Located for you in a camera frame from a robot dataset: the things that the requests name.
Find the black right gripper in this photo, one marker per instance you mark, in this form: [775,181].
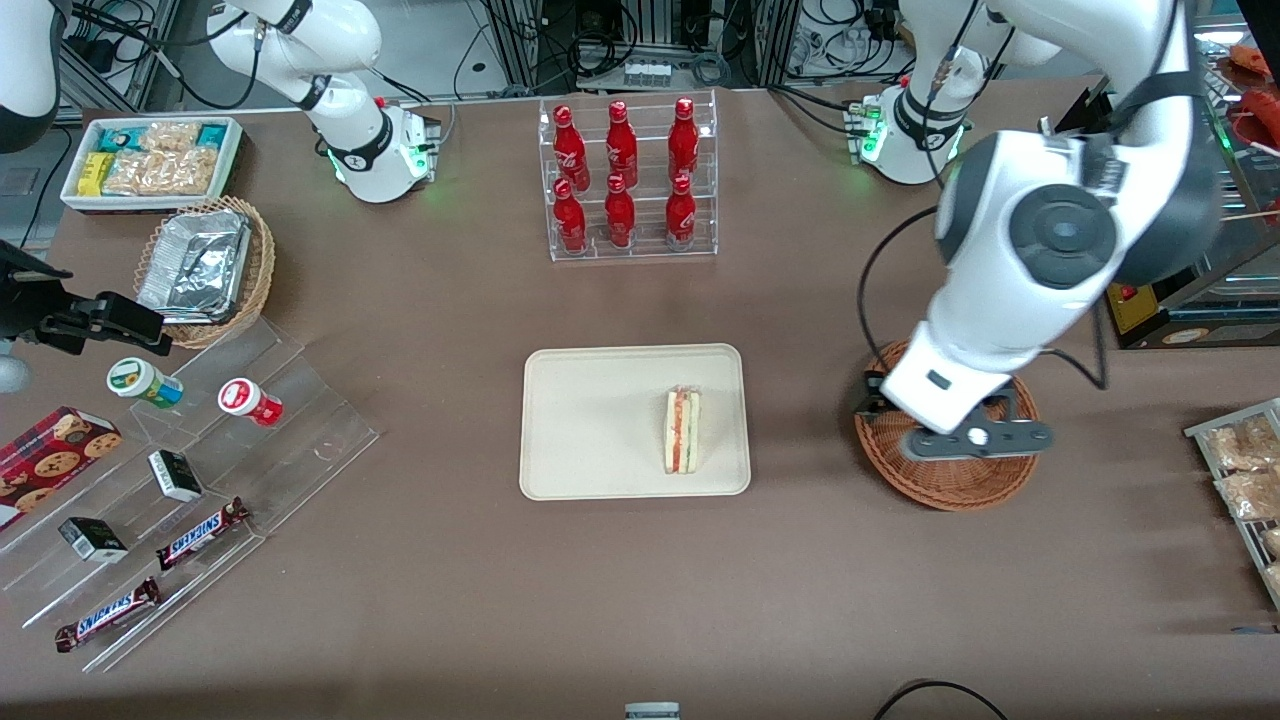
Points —
[22,300]

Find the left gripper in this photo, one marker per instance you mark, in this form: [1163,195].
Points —
[872,396]

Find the triangle sandwich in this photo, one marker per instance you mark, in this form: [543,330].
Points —
[683,430]

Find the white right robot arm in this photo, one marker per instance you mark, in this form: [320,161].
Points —
[340,40]

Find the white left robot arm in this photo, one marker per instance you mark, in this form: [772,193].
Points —
[1000,280]

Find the empty round wicker basket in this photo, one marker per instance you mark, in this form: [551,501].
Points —
[960,485]

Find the wicker basket holding foil tray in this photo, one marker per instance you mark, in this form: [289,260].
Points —
[262,260]

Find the tray of packaged snacks right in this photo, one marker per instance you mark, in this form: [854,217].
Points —
[1245,535]

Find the cream rectangular plastic tray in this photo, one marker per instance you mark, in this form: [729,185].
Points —
[590,430]

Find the green lid snack jar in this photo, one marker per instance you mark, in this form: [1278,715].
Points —
[135,380]

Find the silver foil packets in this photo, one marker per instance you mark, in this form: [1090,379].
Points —
[195,265]

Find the red lid snack jar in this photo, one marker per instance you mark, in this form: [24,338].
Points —
[245,400]

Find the large clear cracker bag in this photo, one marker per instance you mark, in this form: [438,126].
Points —
[165,172]

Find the yellow snack pack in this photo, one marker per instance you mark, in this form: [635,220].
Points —
[95,173]

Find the small black carton box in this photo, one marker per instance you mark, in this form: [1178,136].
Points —
[176,476]
[92,540]

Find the red tartan cookie box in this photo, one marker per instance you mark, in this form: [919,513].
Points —
[50,460]

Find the teal snack pack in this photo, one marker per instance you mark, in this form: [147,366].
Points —
[212,135]
[118,139]

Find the small clear cracker bag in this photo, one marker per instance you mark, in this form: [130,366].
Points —
[170,136]

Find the white rectangular snack bin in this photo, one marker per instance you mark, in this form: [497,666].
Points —
[235,160]

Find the clear acrylic stepped display stand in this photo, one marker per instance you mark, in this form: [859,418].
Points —
[300,430]

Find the Snickers chocolate bar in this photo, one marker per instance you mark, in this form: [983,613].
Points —
[202,533]
[108,614]

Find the black hot food display appliance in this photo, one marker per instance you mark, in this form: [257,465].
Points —
[1200,320]

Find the clear bag of fried snacks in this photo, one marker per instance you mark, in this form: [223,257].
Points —
[1250,495]
[1240,445]
[1273,543]

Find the stainless steel food pan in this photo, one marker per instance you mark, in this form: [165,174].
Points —
[1255,235]

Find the red cola bottle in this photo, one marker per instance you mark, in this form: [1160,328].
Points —
[620,215]
[570,150]
[621,145]
[570,220]
[681,212]
[683,142]

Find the clear acrylic bottle rack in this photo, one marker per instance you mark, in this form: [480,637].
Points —
[650,250]

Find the small grey device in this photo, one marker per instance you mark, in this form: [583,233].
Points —
[652,712]

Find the white power strip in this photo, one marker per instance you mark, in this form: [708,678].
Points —
[647,74]

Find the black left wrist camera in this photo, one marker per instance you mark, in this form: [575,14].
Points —
[872,395]

